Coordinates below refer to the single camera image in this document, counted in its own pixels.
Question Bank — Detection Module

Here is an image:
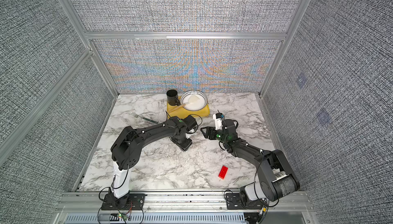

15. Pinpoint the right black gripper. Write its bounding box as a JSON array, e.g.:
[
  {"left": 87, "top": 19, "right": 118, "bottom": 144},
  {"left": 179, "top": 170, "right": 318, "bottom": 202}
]
[{"left": 200, "top": 126, "right": 229, "bottom": 145}]

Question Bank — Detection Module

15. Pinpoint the aluminium front rail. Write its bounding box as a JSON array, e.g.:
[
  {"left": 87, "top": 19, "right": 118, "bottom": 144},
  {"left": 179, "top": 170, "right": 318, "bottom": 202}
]
[{"left": 55, "top": 189, "right": 315, "bottom": 213}]

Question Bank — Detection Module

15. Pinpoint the wooden spatula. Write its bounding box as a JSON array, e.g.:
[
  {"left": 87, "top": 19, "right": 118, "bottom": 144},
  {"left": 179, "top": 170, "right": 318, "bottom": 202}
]
[{"left": 169, "top": 94, "right": 200, "bottom": 113}]

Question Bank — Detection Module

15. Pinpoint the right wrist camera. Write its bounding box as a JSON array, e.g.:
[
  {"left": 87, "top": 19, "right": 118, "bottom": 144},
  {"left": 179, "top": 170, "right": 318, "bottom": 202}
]
[{"left": 213, "top": 112, "right": 223, "bottom": 130}]

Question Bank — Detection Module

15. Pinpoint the red lego brick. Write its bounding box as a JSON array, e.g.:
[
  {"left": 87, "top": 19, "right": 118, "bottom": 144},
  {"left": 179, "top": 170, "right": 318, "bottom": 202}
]
[{"left": 218, "top": 166, "right": 228, "bottom": 180}]

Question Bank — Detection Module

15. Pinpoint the black mug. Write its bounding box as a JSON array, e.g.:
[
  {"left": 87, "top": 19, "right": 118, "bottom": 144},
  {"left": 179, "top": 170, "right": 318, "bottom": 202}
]
[{"left": 166, "top": 89, "right": 181, "bottom": 106}]

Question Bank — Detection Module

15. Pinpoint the white vented cable duct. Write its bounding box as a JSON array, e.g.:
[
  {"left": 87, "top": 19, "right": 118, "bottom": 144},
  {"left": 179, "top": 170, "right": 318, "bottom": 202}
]
[{"left": 64, "top": 212, "right": 246, "bottom": 224}]

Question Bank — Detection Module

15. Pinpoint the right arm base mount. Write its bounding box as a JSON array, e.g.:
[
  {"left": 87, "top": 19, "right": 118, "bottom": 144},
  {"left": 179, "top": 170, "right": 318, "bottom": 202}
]
[{"left": 224, "top": 191, "right": 264, "bottom": 210}]

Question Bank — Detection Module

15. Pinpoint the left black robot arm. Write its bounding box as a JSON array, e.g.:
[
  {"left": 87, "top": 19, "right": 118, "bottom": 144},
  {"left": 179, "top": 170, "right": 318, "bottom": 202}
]
[{"left": 110, "top": 115, "right": 199, "bottom": 199}]

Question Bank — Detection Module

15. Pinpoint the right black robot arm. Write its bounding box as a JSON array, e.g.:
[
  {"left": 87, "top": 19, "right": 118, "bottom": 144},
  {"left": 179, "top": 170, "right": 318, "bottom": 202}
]
[{"left": 201, "top": 119, "right": 300, "bottom": 201}]

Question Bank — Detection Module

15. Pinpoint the yellow tray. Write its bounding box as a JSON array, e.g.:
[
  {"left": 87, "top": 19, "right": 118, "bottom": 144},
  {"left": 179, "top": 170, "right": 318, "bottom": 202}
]
[{"left": 166, "top": 97, "right": 210, "bottom": 118}]

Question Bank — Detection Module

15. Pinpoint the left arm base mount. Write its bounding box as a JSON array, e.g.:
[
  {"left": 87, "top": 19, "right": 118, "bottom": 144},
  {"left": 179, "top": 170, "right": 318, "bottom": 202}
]
[{"left": 101, "top": 193, "right": 146, "bottom": 211}]

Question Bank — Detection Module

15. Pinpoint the white patterned bowl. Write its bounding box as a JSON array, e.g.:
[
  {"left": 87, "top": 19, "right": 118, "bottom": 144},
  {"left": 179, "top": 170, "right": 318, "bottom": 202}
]
[{"left": 180, "top": 90, "right": 208, "bottom": 111}]

